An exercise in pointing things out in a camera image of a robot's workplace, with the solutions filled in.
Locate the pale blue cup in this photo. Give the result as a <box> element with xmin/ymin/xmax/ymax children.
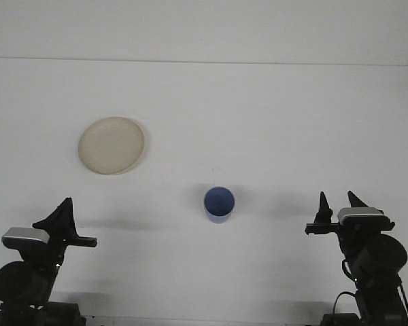
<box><xmin>203</xmin><ymin>185</ymin><xmax>236</xmax><ymax>224</ymax></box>

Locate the pale round plate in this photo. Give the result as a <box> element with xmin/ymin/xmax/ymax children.
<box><xmin>77</xmin><ymin>116</ymin><xmax>148</xmax><ymax>176</ymax></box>

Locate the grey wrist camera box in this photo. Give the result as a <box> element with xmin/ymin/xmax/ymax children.
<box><xmin>337</xmin><ymin>206</ymin><xmax>385</xmax><ymax>225</ymax></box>
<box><xmin>1</xmin><ymin>227</ymin><xmax>51</xmax><ymax>252</ymax></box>

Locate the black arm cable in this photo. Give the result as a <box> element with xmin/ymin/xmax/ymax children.
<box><xmin>332</xmin><ymin>291</ymin><xmax>358</xmax><ymax>319</ymax></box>

